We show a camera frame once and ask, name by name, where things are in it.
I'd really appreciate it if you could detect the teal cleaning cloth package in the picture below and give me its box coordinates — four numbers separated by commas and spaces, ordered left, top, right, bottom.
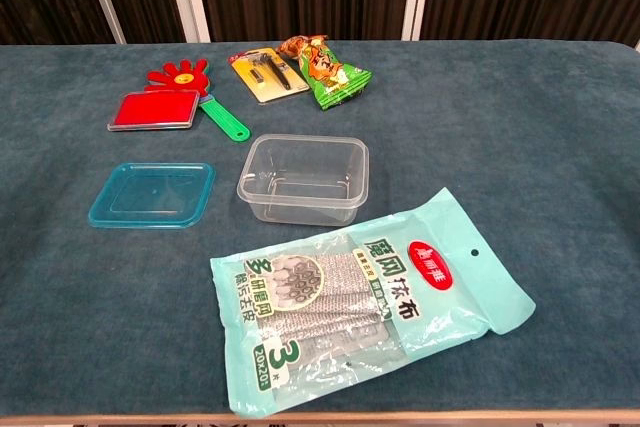
209, 187, 537, 418

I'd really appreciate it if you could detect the green orange snack bag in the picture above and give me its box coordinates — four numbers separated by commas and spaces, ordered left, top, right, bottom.
275, 34, 374, 112

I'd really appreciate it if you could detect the yellow razor blister pack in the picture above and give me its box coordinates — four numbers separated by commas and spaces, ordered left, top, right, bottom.
228, 46, 311, 106

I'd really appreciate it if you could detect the red hand clapper green handle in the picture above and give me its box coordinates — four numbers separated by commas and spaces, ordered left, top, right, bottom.
143, 58, 251, 143

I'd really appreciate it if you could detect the teal velvet tablecloth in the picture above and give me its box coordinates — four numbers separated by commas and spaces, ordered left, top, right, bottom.
0, 39, 640, 419

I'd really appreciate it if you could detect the red ink pad case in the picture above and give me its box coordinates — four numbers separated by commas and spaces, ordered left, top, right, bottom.
106, 89, 201, 133

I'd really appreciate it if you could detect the clear plastic container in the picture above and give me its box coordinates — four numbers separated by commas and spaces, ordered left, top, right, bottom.
236, 133, 370, 227

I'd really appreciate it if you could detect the blue translucent plastic lid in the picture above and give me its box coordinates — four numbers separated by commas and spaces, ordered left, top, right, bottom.
87, 162, 217, 230

